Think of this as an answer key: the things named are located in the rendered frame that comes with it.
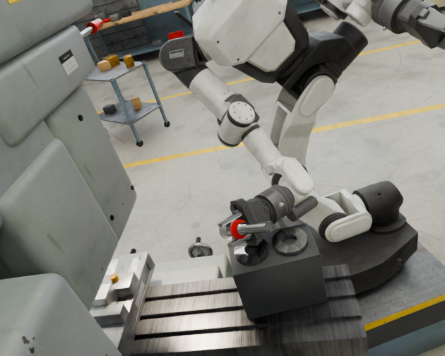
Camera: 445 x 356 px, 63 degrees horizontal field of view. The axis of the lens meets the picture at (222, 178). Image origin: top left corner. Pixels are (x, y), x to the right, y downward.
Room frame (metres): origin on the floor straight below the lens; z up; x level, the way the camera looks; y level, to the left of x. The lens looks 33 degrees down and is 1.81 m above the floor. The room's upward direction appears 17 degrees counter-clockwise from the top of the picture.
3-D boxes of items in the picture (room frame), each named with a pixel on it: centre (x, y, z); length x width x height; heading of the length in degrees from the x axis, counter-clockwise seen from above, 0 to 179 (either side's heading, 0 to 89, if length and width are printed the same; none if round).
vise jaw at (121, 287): (0.80, 0.42, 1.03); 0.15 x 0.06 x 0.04; 76
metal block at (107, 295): (0.75, 0.43, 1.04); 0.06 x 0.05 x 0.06; 76
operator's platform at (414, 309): (1.15, -0.40, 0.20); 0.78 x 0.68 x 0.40; 94
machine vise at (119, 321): (0.78, 0.42, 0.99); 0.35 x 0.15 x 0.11; 166
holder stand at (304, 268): (0.66, -0.07, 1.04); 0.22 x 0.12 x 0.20; 85
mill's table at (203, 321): (0.73, 0.36, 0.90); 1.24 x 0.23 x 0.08; 76
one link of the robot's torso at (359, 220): (1.16, -0.43, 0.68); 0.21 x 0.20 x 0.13; 94
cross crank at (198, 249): (1.21, 0.21, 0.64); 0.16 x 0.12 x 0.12; 166
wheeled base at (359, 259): (1.16, -0.40, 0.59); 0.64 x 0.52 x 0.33; 94
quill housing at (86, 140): (0.72, 0.33, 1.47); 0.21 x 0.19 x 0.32; 76
